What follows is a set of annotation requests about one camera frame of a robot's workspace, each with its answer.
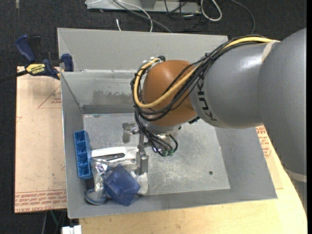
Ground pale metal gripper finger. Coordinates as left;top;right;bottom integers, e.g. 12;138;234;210
135;153;150;176
121;121;140;143

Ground white cloth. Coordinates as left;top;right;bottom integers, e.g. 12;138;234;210
91;146;150;196

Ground silver metal clip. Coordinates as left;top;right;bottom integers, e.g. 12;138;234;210
93;152;127;161

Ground translucent blue plastic box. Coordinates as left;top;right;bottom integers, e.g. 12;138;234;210
104;163;142;207

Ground grey metal bin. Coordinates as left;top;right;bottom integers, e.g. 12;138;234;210
57;27;278;219

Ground silver and blue foil packet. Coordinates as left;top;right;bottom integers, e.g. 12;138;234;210
84;158;111;206

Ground blue plastic compartment tray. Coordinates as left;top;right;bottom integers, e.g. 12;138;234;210
73;130;94;180

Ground brown cardboard board, red print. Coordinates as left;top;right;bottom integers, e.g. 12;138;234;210
14;66;284;214

